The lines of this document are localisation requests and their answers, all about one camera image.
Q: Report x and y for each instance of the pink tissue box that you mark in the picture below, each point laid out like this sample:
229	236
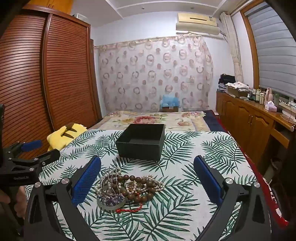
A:
270	106

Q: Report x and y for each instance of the person's left hand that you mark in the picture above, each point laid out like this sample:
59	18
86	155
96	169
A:
20	201

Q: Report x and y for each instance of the green bottle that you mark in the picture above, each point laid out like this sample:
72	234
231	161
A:
276	99

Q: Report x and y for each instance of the silver metal jewelry piece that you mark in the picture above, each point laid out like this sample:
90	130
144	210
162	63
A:
108	179

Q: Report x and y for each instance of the small brown cardboard box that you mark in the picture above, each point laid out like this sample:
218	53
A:
170	109

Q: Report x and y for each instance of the pale jade bangle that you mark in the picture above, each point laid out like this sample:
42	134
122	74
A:
108	207

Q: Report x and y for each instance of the large cardboard box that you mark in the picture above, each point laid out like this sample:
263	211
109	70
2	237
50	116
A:
233	92

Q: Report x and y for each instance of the leaf print blanket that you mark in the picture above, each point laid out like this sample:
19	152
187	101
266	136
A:
180	208

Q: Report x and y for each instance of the blue crinkled bag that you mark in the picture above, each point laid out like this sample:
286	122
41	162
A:
170	100

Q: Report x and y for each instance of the floral bed sheet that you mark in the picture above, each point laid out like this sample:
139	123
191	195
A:
143	119

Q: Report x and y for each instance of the grey window blind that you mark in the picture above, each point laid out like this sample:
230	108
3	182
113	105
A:
272	46

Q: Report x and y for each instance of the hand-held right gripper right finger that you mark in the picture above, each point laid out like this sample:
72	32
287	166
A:
207	180

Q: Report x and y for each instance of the pink vase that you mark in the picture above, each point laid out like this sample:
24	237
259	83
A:
269	95

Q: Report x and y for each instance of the cream side curtain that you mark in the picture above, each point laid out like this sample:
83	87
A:
234	53

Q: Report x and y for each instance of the black box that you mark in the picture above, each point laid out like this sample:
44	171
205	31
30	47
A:
138	148

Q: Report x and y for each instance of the stack of dark clothes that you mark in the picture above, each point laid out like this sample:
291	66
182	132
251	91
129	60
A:
225	80

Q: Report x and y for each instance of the yellow plush toy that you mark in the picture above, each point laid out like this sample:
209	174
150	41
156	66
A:
60	139

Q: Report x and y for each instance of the white floral cloth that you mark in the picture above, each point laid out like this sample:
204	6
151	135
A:
238	85

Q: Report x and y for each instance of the wooden cabinet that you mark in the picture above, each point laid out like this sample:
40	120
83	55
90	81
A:
242	118

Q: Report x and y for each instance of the wooden slatted wardrobe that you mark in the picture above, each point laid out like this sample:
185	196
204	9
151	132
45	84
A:
69	69

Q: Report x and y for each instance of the wooden window frame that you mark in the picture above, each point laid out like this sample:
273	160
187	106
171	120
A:
251	46

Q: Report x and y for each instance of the cream air conditioner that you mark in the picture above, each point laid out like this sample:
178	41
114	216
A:
196	23

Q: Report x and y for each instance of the translucent storage box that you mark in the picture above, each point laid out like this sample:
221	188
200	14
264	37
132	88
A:
81	16

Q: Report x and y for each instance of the circle print curtain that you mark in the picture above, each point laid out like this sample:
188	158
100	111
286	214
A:
150	69

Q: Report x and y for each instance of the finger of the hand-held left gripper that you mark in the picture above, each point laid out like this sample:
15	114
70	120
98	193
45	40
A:
31	144
46	156

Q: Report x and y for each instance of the row of cosmetic bottles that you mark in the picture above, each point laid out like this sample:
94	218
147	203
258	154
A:
257	96

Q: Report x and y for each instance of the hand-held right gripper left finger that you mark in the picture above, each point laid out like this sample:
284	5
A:
86	178

